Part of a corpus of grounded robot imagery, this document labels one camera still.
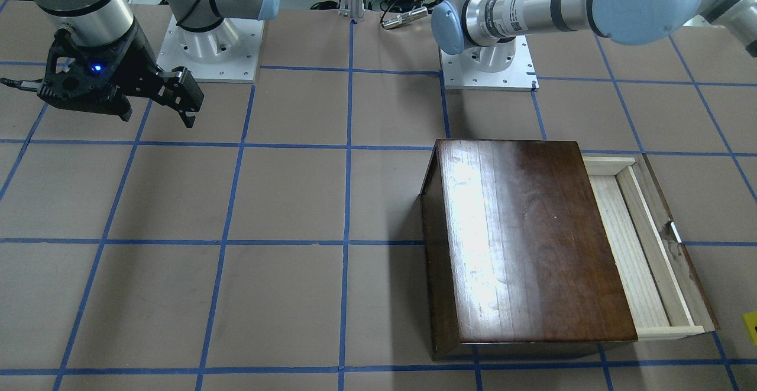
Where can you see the yellow block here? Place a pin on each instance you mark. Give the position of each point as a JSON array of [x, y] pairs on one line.
[[750, 322]]

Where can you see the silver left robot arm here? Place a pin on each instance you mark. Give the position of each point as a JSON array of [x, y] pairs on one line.
[[458, 25]]

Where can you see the white drawer handle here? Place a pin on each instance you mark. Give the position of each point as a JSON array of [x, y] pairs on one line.
[[672, 233]]

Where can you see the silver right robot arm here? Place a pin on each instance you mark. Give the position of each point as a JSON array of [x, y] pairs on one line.
[[99, 22]]

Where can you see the dark brown wooden cabinet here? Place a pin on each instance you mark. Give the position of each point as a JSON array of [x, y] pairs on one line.
[[517, 257]]

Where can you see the silver connector plug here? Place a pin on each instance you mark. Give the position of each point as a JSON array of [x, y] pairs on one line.
[[404, 18]]

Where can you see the light wood drawer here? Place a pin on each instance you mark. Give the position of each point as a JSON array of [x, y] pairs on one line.
[[664, 293]]

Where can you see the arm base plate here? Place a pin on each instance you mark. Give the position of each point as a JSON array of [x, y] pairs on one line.
[[503, 67], [227, 54]]

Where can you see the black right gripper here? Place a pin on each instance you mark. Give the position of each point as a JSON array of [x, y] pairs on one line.
[[137, 60]]

